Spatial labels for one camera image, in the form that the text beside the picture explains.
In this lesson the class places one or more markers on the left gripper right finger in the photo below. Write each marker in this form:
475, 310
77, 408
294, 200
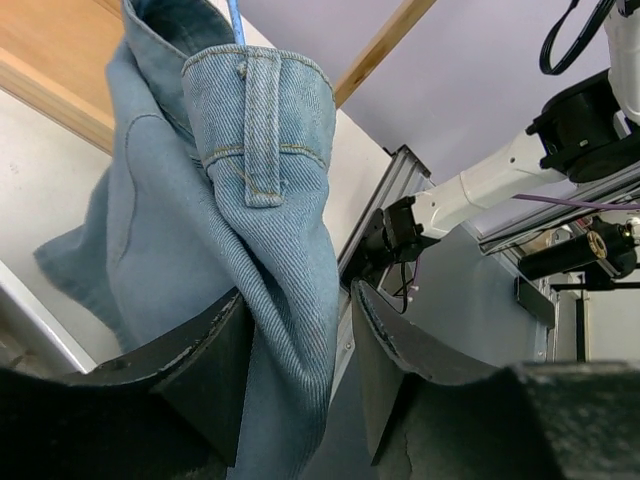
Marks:
432, 412

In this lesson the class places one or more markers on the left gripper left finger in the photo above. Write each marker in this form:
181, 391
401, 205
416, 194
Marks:
170, 409

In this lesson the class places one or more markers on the light blue denim skirt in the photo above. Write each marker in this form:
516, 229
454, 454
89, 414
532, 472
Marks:
218, 181

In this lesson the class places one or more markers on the blue wire hanger back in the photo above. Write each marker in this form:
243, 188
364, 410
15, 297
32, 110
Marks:
236, 22

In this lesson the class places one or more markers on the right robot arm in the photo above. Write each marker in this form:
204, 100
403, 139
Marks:
585, 133

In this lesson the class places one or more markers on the wooden clothes rack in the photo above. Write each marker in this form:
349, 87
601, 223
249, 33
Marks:
53, 55

